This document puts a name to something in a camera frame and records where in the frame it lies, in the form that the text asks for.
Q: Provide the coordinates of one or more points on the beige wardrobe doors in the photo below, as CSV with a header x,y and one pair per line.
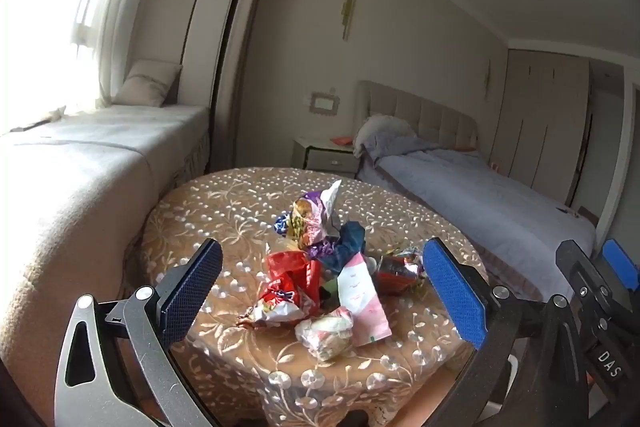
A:
x,y
559,126

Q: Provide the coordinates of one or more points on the gold wall sconce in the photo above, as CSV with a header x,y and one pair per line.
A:
x,y
347,12

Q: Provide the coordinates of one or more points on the dark blue wrapper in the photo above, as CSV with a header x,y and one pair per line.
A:
x,y
335,252

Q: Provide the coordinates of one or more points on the round embroidered beige tablecloth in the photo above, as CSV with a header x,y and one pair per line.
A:
x,y
266,374

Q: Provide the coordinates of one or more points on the purple snack wrapper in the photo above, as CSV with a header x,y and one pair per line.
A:
x,y
312,223

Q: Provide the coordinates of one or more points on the grey white nightstand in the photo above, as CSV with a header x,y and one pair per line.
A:
x,y
322,155

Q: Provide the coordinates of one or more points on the white bed pillow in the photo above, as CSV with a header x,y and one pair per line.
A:
x,y
379,124

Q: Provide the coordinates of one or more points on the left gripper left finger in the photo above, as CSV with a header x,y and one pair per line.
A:
x,y
93,387

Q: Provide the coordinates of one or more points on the bed with lavender duvet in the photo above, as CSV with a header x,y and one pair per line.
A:
x,y
514,229

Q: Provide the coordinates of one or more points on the beige tufted headboard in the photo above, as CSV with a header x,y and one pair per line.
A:
x,y
430,120

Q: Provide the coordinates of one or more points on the red snack bag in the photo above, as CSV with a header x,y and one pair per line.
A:
x,y
292,294

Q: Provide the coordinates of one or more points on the framed wall switch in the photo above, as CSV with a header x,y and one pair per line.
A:
x,y
325,104

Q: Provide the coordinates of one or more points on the pink white paper packet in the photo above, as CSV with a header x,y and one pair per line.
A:
x,y
357,294

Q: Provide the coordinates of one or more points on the white wrapper ball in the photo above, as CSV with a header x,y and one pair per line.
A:
x,y
327,336

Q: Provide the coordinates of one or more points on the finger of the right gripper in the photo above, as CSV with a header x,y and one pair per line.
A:
x,y
597,304
625,270

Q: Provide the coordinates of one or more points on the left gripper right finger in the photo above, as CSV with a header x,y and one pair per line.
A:
x,y
550,385

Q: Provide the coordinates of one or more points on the orange item on nightstand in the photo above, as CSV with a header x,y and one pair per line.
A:
x,y
343,140

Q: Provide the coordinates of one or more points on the beige throw pillow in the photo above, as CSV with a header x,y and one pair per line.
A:
x,y
147,84

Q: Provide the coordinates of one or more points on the white square trash bin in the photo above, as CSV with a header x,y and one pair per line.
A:
x,y
505,382

